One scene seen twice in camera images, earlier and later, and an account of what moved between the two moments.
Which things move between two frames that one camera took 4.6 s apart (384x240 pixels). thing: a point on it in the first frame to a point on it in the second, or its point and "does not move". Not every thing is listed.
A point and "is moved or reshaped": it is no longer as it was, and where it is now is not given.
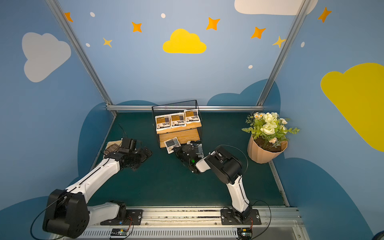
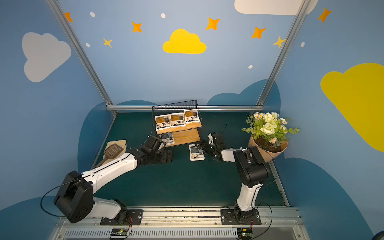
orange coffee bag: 163,122 does not move
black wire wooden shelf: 182,120 does not move
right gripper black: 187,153 to 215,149
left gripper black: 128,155 to 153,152
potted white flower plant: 269,135 does not move
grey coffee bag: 171,143 is moved or reshaped
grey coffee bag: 198,149 does not move
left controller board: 119,232 does not move
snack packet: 192,116 does not move
